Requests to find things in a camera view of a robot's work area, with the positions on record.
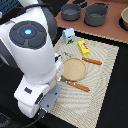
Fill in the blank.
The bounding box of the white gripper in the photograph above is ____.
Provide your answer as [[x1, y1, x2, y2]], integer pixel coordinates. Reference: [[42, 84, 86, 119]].
[[14, 78, 61, 118]]

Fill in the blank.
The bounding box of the small white milk carton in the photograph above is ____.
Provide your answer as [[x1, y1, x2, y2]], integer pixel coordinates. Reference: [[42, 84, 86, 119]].
[[62, 28, 75, 44]]

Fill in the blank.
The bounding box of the yellow toy box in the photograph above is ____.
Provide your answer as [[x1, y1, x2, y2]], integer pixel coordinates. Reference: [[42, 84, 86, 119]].
[[78, 40, 90, 55]]

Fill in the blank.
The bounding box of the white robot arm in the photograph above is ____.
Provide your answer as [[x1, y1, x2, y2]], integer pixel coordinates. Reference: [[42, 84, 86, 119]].
[[0, 0, 64, 118]]

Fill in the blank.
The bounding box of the round wooden plate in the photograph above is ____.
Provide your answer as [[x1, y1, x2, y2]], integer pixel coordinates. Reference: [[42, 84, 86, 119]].
[[63, 57, 87, 81]]

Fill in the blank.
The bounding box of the white woven placemat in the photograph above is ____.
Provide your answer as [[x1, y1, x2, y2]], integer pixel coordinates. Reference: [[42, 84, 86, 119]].
[[50, 39, 119, 128]]

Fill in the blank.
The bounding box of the brown wooden board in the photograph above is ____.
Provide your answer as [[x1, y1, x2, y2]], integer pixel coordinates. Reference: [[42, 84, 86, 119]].
[[56, 2, 128, 43]]

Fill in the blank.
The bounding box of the beige bowl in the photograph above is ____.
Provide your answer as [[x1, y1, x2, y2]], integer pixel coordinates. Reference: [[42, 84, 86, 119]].
[[121, 7, 128, 30]]

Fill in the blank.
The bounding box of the fork with wooden handle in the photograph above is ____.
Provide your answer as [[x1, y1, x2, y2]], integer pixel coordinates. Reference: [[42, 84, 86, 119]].
[[60, 78, 90, 92]]

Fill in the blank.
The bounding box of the knife with wooden handle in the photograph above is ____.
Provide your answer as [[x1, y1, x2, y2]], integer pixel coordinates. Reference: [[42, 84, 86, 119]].
[[63, 51, 103, 66]]

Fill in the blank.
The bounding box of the grey pan with handle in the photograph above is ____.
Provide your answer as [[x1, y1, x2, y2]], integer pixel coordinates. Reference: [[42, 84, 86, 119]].
[[61, 1, 87, 21]]

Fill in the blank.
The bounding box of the grey pot with handles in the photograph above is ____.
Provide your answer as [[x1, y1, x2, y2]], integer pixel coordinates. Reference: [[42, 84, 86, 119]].
[[84, 3, 111, 27]]

